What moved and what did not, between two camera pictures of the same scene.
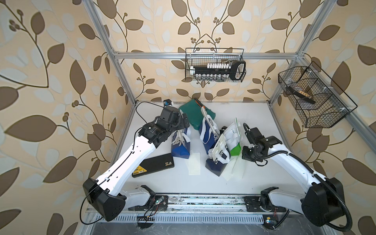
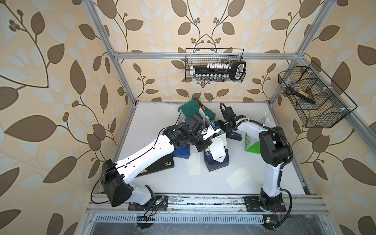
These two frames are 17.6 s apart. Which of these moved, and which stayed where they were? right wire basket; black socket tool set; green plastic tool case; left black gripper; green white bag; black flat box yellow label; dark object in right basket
Moved: green white bag; left black gripper
Stayed: green plastic tool case; dark object in right basket; right wire basket; black socket tool set; black flat box yellow label
